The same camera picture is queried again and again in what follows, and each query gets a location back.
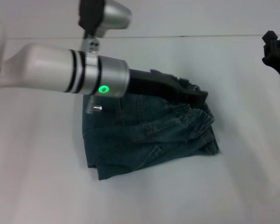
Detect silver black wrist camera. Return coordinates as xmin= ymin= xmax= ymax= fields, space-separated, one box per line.
xmin=78 ymin=0 xmax=133 ymax=59

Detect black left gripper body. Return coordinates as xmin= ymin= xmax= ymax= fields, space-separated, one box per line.
xmin=128 ymin=68 xmax=194 ymax=103

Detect blue denim shorts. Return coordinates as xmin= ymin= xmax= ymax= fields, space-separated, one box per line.
xmin=81 ymin=77 xmax=222 ymax=181

